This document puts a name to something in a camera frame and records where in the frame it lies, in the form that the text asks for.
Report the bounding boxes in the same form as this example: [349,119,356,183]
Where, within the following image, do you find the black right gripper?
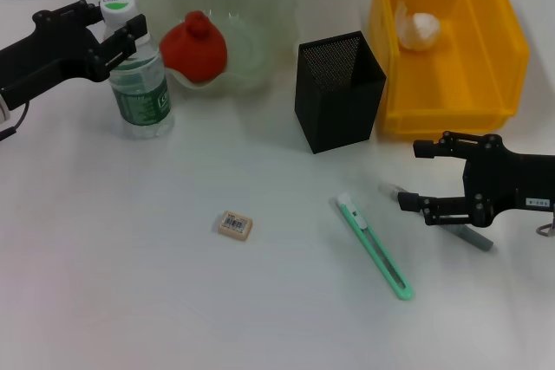
[397,131,555,228]

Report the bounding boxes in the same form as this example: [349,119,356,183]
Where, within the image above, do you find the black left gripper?
[0,0,148,112]

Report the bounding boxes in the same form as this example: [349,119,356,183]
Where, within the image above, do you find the clear green-label water bottle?
[98,0,176,140]

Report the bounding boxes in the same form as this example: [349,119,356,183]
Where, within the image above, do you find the green utility knife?
[336,192,415,302]

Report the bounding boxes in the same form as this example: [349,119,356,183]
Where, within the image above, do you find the orange fruit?
[159,10,229,83]

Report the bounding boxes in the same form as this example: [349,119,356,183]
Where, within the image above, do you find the beige eraser with barcode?
[213,210,254,241]

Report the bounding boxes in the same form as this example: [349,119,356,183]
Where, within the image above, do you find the grey pen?
[377,182,495,253]

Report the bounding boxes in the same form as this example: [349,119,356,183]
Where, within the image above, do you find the black mesh pen holder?
[294,30,388,154]

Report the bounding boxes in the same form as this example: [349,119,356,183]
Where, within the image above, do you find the pale green glass fruit bowl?
[138,0,300,98]

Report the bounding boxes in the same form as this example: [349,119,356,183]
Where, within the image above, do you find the yellow plastic bin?
[368,0,531,136]

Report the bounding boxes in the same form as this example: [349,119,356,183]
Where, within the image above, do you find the left gripper cable with plugs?
[0,101,30,142]

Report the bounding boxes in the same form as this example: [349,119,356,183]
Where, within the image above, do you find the gripper cable with plugs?
[0,101,30,142]
[536,211,555,237]

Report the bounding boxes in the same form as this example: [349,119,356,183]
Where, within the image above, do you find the right gripper cable with plugs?
[536,211,555,237]

